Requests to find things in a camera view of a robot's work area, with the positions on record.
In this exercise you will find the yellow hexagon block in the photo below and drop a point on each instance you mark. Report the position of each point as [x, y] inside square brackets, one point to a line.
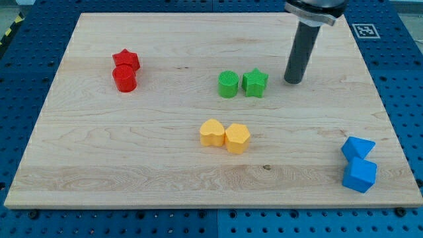
[237, 138]

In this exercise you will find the green cylinder block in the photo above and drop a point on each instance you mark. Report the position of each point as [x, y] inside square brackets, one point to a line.
[228, 82]

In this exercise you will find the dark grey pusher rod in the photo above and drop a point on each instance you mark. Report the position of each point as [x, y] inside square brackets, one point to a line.
[301, 50]

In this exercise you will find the yellow heart block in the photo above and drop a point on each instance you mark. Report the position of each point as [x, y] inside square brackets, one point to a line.
[212, 133]

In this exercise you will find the blue cube block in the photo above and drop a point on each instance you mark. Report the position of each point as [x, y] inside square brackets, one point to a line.
[359, 174]

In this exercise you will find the white fiducial marker tag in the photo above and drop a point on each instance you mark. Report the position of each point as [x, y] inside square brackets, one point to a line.
[365, 31]

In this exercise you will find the black yellow hazard tape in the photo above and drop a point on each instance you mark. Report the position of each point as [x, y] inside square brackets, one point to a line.
[12, 30]

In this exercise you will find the red cylinder block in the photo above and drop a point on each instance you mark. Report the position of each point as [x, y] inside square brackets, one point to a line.
[124, 78]

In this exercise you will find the blue triangle block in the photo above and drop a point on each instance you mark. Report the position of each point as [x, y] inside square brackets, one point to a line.
[357, 147]

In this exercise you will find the silver black robot flange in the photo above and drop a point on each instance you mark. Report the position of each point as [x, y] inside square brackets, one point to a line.
[316, 12]

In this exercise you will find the green star block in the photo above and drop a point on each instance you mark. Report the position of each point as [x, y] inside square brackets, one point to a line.
[254, 83]

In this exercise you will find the wooden board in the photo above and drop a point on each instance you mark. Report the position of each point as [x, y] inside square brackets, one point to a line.
[94, 147]

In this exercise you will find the red star block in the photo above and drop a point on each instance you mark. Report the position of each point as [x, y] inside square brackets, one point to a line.
[125, 57]

